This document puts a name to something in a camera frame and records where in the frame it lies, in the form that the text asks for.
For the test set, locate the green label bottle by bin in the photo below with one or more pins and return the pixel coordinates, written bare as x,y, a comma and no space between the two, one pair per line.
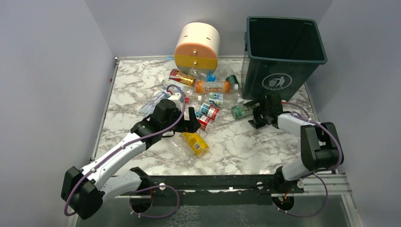
233,81

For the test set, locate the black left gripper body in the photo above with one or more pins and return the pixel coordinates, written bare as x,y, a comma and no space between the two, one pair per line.
188,123

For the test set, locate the orange label clear bottle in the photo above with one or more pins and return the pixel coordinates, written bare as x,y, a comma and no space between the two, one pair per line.
212,87

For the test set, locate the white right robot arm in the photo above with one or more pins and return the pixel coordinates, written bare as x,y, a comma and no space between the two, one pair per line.
320,149

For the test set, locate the blue cap clear bottle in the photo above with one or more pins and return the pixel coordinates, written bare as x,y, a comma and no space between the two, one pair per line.
201,76

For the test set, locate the white blue label bottle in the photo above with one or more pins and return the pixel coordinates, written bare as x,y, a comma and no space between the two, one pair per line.
216,99

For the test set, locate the blue label clear bottle left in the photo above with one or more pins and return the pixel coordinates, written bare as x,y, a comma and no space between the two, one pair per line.
150,105

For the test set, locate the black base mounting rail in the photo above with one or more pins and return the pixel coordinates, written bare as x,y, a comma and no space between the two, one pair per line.
209,190

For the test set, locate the cream orange round drawer box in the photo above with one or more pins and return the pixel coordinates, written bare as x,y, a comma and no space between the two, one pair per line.
197,47

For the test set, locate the blue red label bottle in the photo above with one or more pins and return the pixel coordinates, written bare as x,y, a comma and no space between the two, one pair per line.
209,111

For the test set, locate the clear bottle on table front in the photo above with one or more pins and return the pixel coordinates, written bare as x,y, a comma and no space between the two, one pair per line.
181,148

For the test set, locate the red gold label bottle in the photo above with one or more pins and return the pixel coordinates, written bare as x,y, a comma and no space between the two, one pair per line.
181,77

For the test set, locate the yellow juice bottle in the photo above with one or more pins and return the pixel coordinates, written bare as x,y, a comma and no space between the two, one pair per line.
196,143

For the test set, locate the dark green plastic bin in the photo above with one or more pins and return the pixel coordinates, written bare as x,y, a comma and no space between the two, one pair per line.
280,54

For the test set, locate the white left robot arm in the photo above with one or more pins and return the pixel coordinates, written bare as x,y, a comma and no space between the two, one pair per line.
84,190

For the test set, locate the green label tea bottle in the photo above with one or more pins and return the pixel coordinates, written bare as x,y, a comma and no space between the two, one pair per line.
243,110

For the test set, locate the red label small bottle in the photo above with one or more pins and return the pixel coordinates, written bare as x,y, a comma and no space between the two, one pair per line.
206,123

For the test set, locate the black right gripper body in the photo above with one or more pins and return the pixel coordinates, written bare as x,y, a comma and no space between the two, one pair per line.
259,113

